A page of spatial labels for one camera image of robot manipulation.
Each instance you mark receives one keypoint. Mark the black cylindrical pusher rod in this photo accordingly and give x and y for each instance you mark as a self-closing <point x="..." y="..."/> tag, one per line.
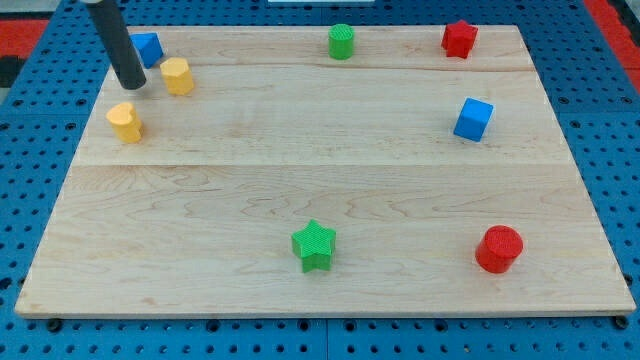
<point x="112" y="30"/>

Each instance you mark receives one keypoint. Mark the yellow hexagon block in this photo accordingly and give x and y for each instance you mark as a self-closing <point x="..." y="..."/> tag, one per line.
<point x="177" y="76"/>

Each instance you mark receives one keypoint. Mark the blue triangle block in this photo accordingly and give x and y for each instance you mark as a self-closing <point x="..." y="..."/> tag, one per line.
<point x="148" y="47"/>

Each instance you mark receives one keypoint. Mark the yellow heart block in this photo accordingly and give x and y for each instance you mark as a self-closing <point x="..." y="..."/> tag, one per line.
<point x="125" y="122"/>

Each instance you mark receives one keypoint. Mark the green cylinder block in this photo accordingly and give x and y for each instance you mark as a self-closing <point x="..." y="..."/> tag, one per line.
<point x="341" y="41"/>

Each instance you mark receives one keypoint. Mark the light wooden board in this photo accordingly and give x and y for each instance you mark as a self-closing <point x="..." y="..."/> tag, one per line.
<point x="195" y="220"/>

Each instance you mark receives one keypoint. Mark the green star block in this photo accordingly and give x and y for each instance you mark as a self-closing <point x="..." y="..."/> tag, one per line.
<point x="314" y="246"/>

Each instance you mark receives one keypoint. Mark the red star block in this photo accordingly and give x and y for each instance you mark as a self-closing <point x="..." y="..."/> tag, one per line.
<point x="459" y="38"/>

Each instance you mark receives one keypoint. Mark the blue cube block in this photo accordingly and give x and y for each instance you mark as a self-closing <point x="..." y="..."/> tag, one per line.
<point x="473" y="119"/>

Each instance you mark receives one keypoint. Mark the red cylinder block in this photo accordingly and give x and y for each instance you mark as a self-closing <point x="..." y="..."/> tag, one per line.
<point x="500" y="246"/>

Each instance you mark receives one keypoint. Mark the blue perforated base mat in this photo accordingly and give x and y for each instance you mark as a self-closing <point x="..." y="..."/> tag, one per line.
<point x="588" y="85"/>

